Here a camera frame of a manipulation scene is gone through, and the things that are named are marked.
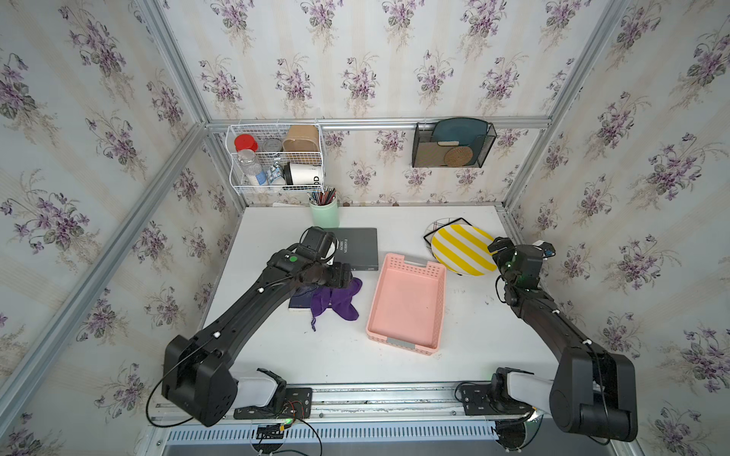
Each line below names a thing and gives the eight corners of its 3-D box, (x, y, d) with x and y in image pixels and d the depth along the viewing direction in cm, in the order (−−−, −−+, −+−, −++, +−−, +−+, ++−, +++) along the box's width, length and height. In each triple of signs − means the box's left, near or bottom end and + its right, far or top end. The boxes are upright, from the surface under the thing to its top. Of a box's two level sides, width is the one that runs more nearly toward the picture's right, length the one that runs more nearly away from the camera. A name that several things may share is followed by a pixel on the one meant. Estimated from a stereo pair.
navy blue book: (289, 308, 91) (288, 305, 90) (293, 290, 95) (291, 288, 94) (314, 308, 91) (313, 305, 90) (316, 290, 95) (315, 288, 94)
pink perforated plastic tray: (360, 341, 85) (360, 333, 80) (380, 262, 104) (381, 252, 99) (435, 360, 82) (440, 353, 77) (443, 276, 101) (447, 265, 95)
